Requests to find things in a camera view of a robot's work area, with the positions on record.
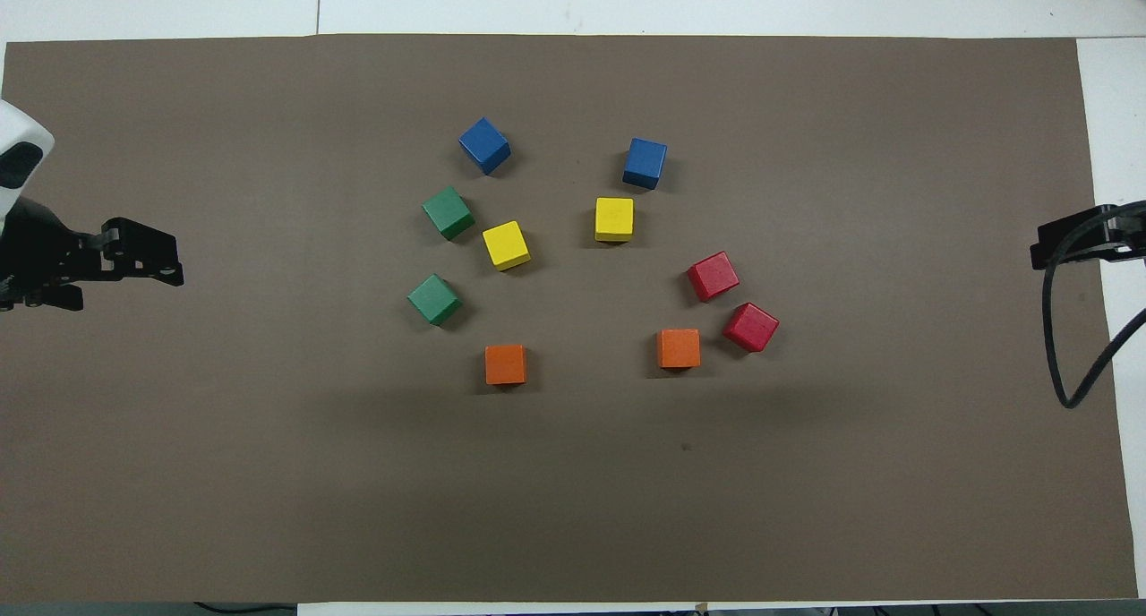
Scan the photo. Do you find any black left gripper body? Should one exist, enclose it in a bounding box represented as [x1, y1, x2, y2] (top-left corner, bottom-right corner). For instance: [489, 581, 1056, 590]
[0, 195, 108, 311]

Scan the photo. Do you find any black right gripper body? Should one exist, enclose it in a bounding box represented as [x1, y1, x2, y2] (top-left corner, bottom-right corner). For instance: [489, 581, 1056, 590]
[1119, 202, 1146, 263]

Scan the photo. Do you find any green wooden block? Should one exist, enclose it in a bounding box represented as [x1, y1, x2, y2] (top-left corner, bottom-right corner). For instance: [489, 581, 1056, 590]
[422, 185, 476, 242]
[406, 273, 465, 327]

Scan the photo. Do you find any red wooden block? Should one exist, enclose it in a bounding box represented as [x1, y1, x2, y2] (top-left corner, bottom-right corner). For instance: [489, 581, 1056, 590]
[723, 302, 780, 354]
[687, 251, 741, 303]

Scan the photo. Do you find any yellow wooden block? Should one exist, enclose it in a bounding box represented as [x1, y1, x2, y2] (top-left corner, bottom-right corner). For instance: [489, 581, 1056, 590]
[482, 220, 532, 272]
[594, 197, 635, 244]

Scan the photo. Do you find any blue wooden block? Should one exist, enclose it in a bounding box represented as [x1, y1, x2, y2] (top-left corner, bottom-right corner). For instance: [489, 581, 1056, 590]
[622, 137, 669, 191]
[458, 117, 512, 176]

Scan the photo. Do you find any orange wooden block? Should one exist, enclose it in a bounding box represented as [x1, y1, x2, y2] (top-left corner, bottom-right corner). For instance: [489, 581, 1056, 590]
[656, 329, 702, 370]
[484, 344, 528, 387]

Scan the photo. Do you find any brown paper mat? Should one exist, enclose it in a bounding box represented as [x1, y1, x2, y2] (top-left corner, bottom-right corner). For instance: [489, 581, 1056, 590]
[0, 34, 1140, 603]

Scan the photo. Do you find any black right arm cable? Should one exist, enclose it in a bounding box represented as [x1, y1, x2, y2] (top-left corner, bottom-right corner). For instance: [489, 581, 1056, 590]
[1042, 202, 1146, 410]

